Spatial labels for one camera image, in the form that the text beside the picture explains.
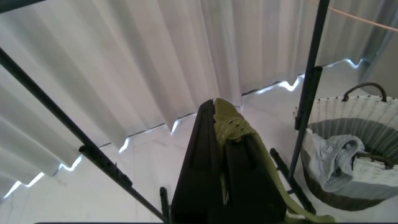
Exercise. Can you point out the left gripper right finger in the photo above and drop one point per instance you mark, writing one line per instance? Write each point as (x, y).
(245, 186)

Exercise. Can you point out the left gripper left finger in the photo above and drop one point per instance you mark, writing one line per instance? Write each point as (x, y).
(199, 174)

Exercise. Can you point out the green printed shirt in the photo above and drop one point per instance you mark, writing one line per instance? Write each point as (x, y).
(231, 124)

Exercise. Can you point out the pink clothes hanger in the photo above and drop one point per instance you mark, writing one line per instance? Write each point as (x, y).
(357, 17)

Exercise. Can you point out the white laundry basket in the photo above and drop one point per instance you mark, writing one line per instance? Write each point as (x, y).
(357, 109)

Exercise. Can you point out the black clothes rack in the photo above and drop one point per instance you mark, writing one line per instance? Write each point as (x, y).
(314, 62)

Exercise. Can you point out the pale grey shorts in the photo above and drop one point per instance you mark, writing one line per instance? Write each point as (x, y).
(332, 161)

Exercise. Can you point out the white curtain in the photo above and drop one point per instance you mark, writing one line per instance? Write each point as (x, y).
(155, 56)

